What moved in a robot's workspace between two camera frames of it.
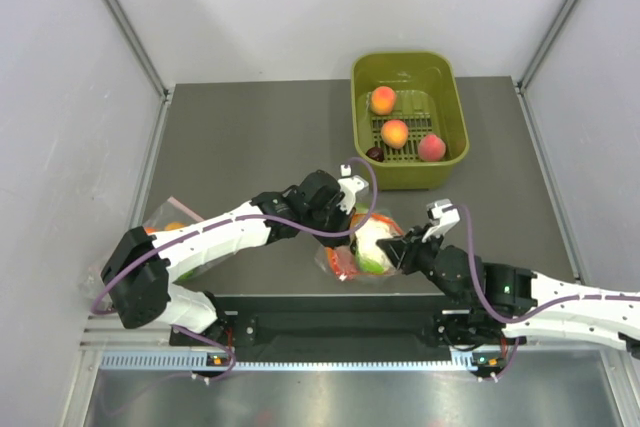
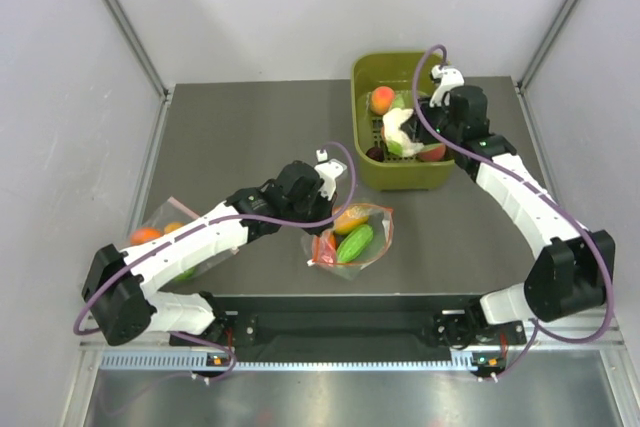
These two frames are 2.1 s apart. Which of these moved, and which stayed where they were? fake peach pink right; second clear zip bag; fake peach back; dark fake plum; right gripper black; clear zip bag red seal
Moved: clear zip bag red seal; right gripper black
Stayed: fake peach pink right; fake peach back; second clear zip bag; dark fake plum
